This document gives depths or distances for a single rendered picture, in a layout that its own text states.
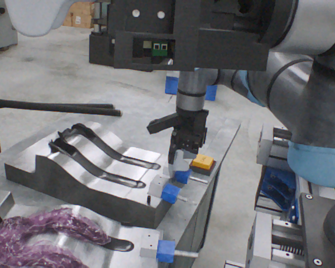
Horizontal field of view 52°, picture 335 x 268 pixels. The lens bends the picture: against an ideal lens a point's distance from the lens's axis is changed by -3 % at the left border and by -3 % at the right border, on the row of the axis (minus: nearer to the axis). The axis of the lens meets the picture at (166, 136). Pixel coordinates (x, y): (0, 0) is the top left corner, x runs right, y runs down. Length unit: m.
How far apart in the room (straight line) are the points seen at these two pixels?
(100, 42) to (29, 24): 4.78
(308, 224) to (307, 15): 0.52
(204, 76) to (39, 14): 0.69
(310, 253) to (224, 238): 1.55
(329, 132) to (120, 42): 0.19
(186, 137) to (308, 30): 0.70
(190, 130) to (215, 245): 1.27
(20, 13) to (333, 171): 0.27
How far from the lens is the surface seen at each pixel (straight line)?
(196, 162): 1.21
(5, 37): 1.58
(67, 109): 1.44
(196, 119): 0.92
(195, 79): 0.87
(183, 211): 1.04
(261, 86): 0.42
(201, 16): 0.25
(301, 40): 0.27
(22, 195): 1.10
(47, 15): 0.22
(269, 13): 0.25
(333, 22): 0.27
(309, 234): 0.70
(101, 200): 0.97
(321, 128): 0.32
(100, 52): 5.02
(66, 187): 1.02
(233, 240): 2.19
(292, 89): 0.36
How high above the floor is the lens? 1.46
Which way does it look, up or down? 27 degrees down
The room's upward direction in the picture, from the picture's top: 6 degrees clockwise
